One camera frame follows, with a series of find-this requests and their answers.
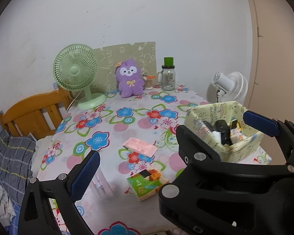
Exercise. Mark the cartoon small carton box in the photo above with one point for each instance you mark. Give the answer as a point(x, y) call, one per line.
point(236, 133)

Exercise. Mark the green patterned board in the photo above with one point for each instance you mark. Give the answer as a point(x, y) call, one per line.
point(143, 53)

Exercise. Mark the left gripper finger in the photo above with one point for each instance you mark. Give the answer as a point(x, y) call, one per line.
point(37, 217)

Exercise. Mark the white standing fan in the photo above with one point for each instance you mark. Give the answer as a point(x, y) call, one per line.
point(230, 87)

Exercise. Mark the small jar orange lid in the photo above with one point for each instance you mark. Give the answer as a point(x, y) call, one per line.
point(148, 81)

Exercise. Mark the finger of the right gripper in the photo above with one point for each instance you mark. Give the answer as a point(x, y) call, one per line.
point(283, 132)
point(194, 152)

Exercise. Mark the grey plaid pillow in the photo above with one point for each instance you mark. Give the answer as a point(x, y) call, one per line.
point(16, 155)

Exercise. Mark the wooden bed headboard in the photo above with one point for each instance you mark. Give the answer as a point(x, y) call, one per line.
point(38, 115)

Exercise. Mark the glass jar green lid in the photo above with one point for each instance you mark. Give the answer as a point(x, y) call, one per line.
point(166, 77)

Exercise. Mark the floral tablecloth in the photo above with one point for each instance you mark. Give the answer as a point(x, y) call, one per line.
point(109, 205)

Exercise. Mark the yellow cartoon storage box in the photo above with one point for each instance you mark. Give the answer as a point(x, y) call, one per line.
point(227, 111)

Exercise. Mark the purple plush toy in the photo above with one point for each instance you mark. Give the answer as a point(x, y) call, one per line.
point(129, 79)

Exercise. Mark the white crumpled cloth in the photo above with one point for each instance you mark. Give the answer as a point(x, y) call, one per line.
point(6, 208)

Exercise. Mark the beige door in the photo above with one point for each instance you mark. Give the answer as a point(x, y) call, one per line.
point(271, 86)

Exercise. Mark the green desk fan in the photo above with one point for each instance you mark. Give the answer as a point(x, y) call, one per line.
point(75, 68)

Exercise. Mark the pink paper packet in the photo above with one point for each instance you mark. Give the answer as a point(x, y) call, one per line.
point(140, 147)

